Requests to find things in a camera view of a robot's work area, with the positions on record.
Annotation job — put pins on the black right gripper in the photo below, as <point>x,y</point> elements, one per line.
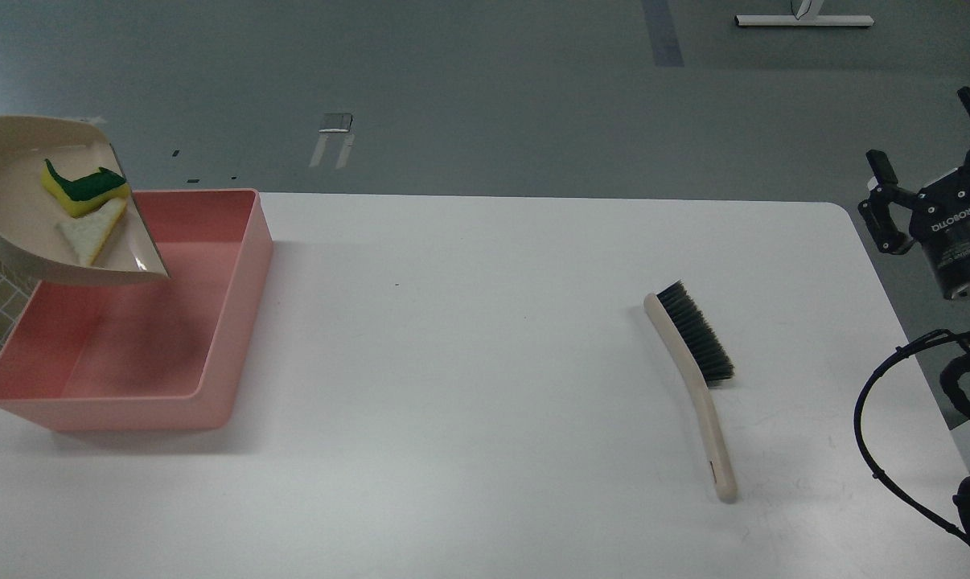
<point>942,225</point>

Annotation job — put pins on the beige hand brush black bristles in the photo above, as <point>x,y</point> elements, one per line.
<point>701,361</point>

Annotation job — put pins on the triangular toast slice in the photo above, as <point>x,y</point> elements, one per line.
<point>87,235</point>

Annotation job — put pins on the yellow green sponge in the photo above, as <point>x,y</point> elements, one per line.
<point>82,196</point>

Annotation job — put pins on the beige plastic dustpan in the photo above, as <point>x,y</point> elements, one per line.
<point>30,239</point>

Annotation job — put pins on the pink plastic bin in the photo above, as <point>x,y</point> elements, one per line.
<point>167,354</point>

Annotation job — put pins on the white stand base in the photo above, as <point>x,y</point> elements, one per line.
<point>807,21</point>

